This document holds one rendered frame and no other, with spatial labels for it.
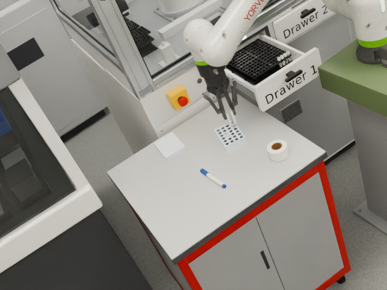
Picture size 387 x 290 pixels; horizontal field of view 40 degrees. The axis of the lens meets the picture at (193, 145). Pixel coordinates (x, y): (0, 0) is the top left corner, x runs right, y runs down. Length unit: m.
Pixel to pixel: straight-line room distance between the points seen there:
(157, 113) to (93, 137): 1.73
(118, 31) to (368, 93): 0.89
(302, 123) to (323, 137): 0.18
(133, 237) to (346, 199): 1.13
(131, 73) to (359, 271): 1.26
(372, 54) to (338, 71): 0.13
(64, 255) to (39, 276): 0.12
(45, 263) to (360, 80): 1.29
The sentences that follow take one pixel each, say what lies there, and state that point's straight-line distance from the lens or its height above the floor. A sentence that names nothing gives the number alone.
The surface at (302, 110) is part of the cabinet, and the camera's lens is 2.54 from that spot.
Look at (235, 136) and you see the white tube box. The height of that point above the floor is 0.79.
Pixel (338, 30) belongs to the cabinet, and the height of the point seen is 0.71.
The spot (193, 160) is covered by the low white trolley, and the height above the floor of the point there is 0.76.
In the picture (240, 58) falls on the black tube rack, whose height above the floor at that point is 0.90.
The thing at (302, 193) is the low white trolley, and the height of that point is 0.64.
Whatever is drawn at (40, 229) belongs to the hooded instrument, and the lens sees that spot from 1.88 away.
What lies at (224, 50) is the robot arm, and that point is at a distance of 1.62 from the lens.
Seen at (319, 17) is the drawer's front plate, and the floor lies 0.84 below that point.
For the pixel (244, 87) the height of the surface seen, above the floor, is 0.87.
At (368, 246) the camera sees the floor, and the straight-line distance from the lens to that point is 2.50.
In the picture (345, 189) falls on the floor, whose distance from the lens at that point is 2.74.
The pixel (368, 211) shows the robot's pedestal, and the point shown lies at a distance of 2.61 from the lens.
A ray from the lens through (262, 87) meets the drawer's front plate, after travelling 1.92.
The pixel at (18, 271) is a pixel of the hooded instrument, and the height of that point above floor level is 0.72.
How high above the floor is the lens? 1.98
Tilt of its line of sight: 37 degrees down
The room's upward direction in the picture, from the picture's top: 24 degrees counter-clockwise
